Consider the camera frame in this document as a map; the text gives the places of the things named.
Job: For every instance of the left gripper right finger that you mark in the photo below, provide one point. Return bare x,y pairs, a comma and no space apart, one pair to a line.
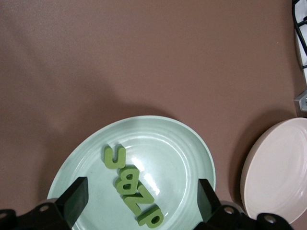
208,208

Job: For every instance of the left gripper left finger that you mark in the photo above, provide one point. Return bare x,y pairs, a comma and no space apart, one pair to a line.
72,203

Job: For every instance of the green letter B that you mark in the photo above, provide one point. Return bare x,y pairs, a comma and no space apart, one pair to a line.
121,187

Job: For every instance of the green letter u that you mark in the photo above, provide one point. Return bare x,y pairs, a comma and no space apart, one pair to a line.
114,164

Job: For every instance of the green letter p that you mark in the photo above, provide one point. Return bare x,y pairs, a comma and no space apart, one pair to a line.
149,219

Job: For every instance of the green letter N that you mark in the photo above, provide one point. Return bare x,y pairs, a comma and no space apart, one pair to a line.
138,198

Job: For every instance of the green plate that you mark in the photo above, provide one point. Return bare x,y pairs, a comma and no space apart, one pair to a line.
168,155

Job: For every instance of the pink beige plate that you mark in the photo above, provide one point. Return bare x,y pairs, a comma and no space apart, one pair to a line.
280,167

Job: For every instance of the table cover sheet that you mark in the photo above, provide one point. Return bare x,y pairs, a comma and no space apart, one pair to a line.
144,60

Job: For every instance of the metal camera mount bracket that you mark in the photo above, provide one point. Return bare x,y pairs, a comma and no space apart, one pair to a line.
302,103

